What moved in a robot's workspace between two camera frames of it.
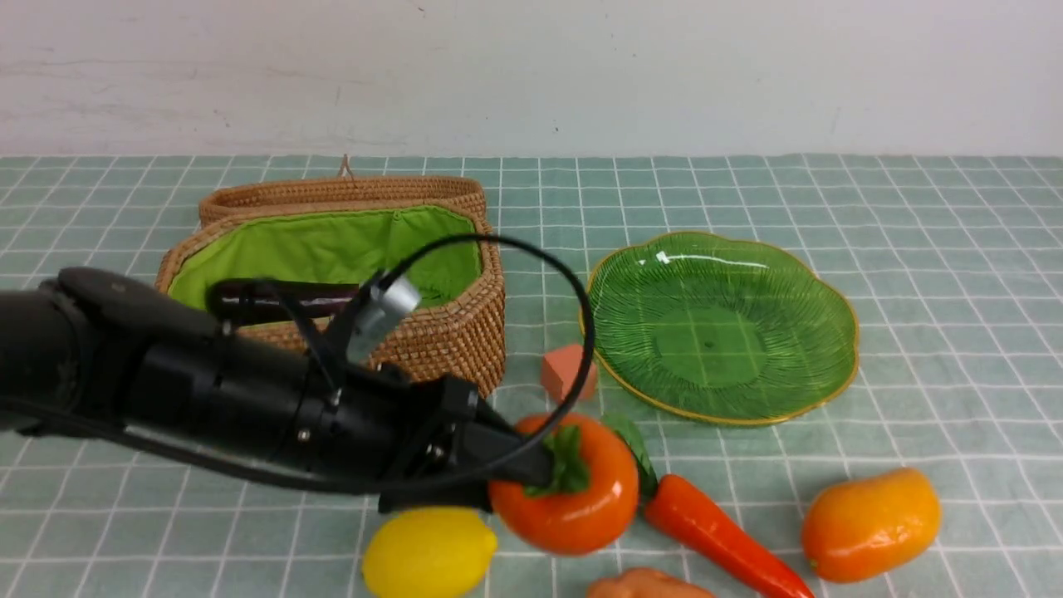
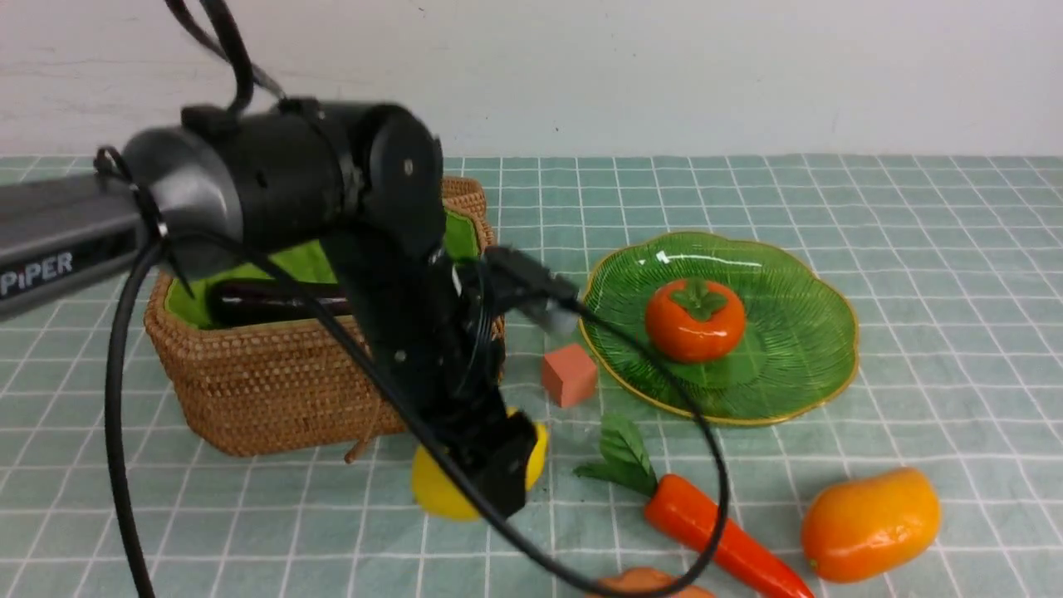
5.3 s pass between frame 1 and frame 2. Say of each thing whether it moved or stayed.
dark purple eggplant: stayed
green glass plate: stayed
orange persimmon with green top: moved
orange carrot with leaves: stayed
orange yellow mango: stayed
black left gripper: moved
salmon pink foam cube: stayed
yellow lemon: moved
